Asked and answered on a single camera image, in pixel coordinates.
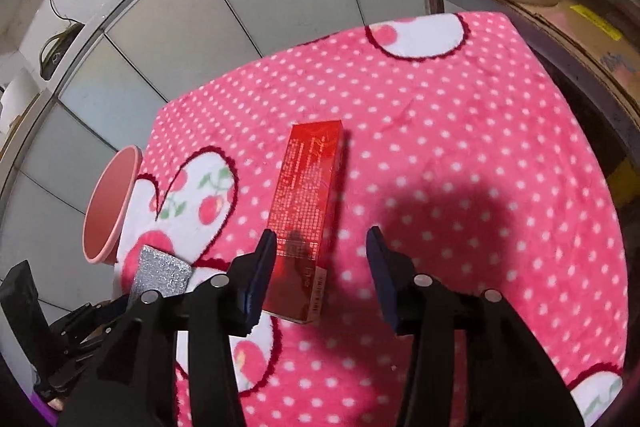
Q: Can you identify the pink polka dot blanket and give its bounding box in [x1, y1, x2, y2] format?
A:
[114, 10, 630, 427]

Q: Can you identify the brown cardboard box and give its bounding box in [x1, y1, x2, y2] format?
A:
[500, 0, 640, 130]

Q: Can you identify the grey metal shelf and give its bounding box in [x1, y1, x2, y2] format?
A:
[429, 0, 640, 172]

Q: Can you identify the red cardboard box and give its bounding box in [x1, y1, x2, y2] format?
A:
[263, 119, 346, 324]

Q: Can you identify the pink plastic bucket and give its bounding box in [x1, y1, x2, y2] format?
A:
[82, 145, 144, 266]

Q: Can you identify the person's left forearm purple sleeve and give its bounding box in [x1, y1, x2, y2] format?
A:
[27, 399, 64, 426]

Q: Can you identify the dark power cable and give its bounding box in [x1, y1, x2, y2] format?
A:
[41, 0, 82, 28]

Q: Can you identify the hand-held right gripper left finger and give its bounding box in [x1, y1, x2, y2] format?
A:
[60, 229, 278, 427]

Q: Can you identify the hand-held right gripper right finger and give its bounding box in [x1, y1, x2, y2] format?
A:
[365, 227, 586, 427]

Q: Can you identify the white rice cooker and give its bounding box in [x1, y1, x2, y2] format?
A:
[0, 69, 42, 134]

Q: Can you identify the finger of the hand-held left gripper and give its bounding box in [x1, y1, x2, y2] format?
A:
[33, 347, 108, 402]
[54, 294, 133, 344]

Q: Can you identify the silver glitter sponge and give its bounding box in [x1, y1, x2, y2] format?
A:
[128, 244, 194, 309]

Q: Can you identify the dark clay pot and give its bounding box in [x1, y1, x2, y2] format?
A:
[38, 22, 84, 81]

